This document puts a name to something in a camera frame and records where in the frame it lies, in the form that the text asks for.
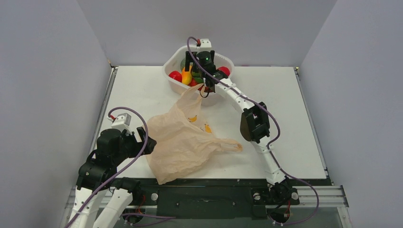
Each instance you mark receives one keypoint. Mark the round green melon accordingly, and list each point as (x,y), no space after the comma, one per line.
(182,64)

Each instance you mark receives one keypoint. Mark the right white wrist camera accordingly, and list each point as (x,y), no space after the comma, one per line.
(203,44)

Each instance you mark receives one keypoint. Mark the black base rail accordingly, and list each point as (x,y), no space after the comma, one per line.
(231,198)

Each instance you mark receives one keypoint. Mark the red apple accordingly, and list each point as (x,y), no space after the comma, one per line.
(176,75)
(193,82)

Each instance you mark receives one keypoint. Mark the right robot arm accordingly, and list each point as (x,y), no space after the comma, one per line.
(254,121)

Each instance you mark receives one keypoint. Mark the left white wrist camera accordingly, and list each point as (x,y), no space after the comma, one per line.
(122,122)

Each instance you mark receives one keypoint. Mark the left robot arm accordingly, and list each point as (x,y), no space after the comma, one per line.
(100,196)

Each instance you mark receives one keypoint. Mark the red apple left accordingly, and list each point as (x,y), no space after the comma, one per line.
(176,75)

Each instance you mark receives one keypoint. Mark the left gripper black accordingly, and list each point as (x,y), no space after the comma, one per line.
(139,145)

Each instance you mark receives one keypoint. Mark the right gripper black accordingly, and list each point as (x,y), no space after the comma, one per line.
(189,59)

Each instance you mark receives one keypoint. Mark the orange translucent plastic bag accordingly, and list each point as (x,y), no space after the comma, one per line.
(185,140)

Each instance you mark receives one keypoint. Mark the red apple centre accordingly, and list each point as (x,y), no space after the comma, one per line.
(193,82)

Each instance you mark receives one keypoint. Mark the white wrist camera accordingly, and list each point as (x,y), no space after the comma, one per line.
(122,122)
(203,44)

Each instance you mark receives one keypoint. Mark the white plastic tub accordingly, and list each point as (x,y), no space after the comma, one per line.
(173,64)

